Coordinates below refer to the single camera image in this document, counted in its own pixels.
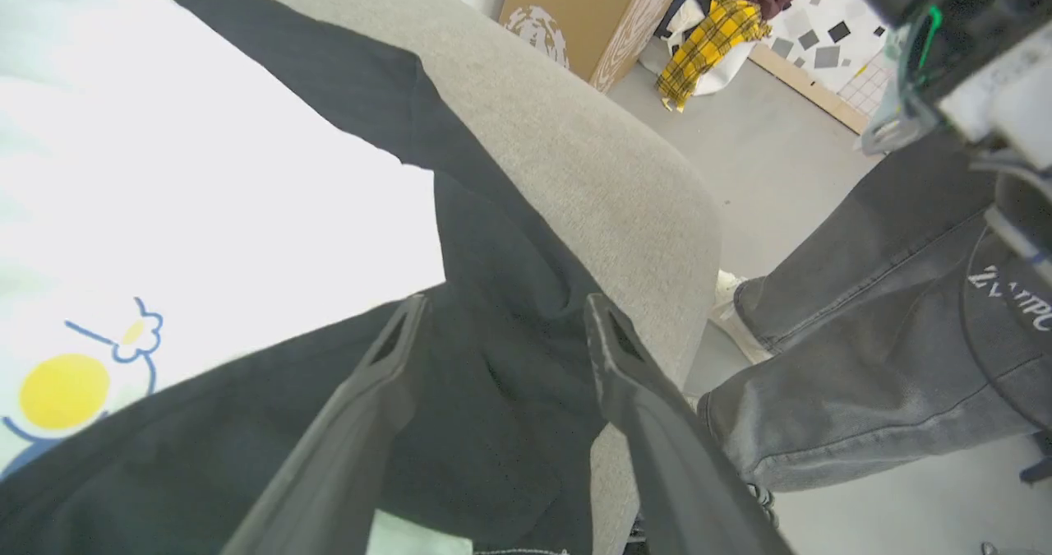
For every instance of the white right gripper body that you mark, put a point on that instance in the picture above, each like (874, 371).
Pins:
(1003, 94)

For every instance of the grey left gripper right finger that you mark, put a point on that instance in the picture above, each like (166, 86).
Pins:
(666, 456)

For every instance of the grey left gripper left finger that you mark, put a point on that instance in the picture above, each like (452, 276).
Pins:
(345, 448)

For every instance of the black and white long-sleeve shirt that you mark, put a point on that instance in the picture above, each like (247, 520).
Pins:
(205, 168)

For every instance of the yellow plaid shirt pile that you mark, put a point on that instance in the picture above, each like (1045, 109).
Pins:
(711, 37)

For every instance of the white shoe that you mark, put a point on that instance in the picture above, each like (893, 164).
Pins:
(731, 316)

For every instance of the white board with grey squares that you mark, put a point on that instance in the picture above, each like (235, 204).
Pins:
(838, 37)

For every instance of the light wooden board edge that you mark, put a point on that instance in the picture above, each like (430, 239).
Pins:
(809, 86)

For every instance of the person in dark grey jeans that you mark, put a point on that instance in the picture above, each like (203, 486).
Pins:
(863, 358)

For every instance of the black cover with white lettering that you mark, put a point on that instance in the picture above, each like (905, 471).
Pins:
(1011, 349)

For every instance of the white laundry basket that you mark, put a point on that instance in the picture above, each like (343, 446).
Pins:
(723, 74)

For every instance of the brown cardboard box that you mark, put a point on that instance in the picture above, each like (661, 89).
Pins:
(575, 4)

